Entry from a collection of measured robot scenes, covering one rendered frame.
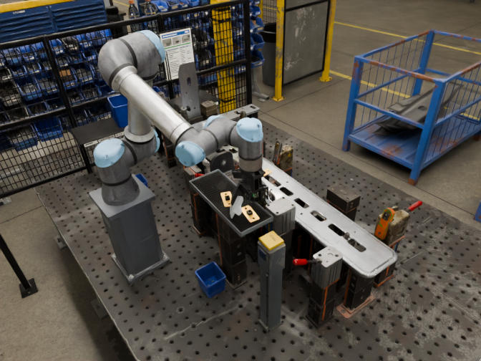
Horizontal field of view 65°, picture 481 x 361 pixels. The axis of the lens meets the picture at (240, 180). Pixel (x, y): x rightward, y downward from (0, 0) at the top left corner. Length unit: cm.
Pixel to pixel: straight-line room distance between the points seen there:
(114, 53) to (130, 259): 89
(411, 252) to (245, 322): 86
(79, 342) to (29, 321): 40
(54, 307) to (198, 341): 145
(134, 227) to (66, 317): 123
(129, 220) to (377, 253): 97
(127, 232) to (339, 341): 93
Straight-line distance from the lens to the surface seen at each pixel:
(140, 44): 129
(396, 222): 153
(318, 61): 538
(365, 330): 164
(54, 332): 270
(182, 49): 251
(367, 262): 144
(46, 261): 315
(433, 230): 210
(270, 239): 124
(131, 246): 168
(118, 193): 155
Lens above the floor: 204
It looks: 36 degrees down
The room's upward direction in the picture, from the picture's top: 3 degrees counter-clockwise
